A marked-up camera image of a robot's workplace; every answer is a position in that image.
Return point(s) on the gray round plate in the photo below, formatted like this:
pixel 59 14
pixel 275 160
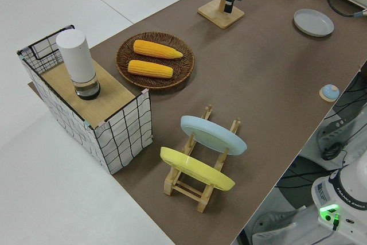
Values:
pixel 314 22

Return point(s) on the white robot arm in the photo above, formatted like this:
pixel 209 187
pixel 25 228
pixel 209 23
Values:
pixel 349 187

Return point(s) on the light blue plate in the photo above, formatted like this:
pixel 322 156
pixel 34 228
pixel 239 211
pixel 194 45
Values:
pixel 212 136

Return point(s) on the yellow plate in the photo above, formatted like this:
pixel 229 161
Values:
pixel 195 169

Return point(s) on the small wooden block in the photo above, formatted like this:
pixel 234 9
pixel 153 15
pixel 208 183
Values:
pixel 220 17

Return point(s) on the brown wicker basket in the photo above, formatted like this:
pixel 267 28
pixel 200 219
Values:
pixel 183 75

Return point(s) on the yellow corn cob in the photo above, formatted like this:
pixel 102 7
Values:
pixel 156 49
pixel 149 69

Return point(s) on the brown table mat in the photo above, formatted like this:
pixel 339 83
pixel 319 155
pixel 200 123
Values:
pixel 258 84

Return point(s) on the small pastel binder clip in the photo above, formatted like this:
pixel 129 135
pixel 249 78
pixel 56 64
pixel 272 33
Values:
pixel 145 92
pixel 102 124

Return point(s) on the blue call bell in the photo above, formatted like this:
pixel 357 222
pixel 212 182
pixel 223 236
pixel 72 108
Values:
pixel 329 92

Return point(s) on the wooden board lid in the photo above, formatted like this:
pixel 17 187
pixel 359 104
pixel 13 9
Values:
pixel 109 95

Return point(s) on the white cylinder with dark base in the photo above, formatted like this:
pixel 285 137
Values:
pixel 76 58

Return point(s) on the gray equipment box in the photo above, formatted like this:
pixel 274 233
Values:
pixel 329 133

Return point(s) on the wooden dish rack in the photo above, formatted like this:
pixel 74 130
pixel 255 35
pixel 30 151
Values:
pixel 183 189

